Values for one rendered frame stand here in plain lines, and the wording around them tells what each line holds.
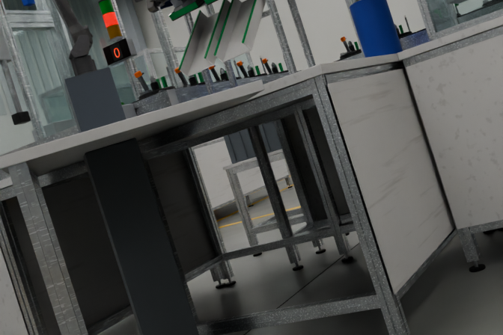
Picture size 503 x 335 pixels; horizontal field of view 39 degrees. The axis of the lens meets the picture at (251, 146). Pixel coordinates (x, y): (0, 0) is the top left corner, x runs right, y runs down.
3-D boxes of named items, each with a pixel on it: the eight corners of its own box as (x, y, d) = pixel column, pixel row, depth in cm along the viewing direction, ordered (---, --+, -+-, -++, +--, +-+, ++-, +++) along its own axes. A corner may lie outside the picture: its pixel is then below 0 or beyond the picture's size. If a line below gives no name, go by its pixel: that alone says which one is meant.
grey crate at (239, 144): (313, 139, 437) (302, 102, 437) (230, 164, 468) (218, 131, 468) (338, 129, 474) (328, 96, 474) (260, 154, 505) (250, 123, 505)
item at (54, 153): (-1, 169, 173) (-5, 157, 173) (20, 181, 260) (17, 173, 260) (265, 89, 191) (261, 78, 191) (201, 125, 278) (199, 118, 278)
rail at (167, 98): (176, 118, 238) (165, 87, 238) (0, 182, 282) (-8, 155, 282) (185, 116, 243) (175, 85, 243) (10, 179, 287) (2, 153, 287)
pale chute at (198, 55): (214, 65, 237) (204, 57, 234) (187, 77, 245) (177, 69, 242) (233, 5, 252) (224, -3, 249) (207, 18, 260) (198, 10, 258)
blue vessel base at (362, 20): (397, 56, 292) (377, -7, 292) (363, 68, 299) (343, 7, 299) (409, 54, 305) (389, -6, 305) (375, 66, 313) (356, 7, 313)
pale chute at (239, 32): (251, 50, 229) (242, 41, 227) (222, 63, 238) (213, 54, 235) (269, -11, 244) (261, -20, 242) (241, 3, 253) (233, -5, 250)
